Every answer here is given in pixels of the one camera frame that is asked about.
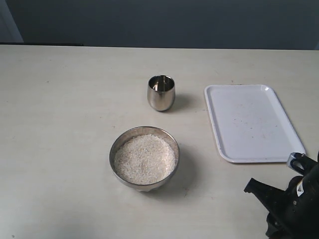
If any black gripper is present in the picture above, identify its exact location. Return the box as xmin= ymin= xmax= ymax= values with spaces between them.
xmin=244 ymin=164 xmax=319 ymax=239

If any steel bowl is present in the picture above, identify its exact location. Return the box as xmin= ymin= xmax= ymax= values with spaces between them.
xmin=109 ymin=126 xmax=180 ymax=192

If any small steel cup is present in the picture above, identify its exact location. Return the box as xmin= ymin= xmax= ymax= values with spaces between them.
xmin=147 ymin=75 xmax=175 ymax=112

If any white plastic tray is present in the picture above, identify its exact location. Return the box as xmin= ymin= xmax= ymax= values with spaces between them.
xmin=204 ymin=85 xmax=306 ymax=164

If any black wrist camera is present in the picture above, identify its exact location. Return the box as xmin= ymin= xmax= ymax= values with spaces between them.
xmin=287 ymin=152 xmax=318 ymax=176

